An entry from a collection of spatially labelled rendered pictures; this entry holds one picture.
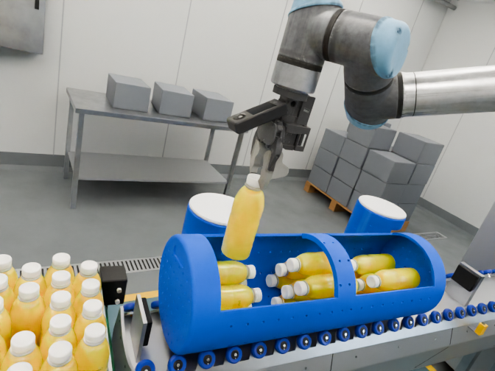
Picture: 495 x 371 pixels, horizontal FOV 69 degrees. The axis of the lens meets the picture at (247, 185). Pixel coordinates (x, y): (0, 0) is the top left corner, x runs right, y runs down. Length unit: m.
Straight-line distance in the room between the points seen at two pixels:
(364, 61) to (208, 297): 0.56
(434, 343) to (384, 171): 2.94
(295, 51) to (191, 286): 0.52
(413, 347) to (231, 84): 3.63
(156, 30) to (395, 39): 3.57
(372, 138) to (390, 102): 3.74
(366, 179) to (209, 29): 2.46
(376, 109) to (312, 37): 0.19
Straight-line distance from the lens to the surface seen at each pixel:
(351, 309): 1.09
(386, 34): 0.65
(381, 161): 4.37
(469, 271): 1.78
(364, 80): 0.70
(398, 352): 1.47
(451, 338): 1.70
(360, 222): 2.16
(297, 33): 0.71
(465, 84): 0.78
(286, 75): 0.71
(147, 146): 4.35
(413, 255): 1.43
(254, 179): 0.76
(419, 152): 4.60
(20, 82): 4.01
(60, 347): 0.81
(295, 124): 0.75
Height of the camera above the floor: 1.69
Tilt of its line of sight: 21 degrees down
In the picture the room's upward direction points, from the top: 16 degrees clockwise
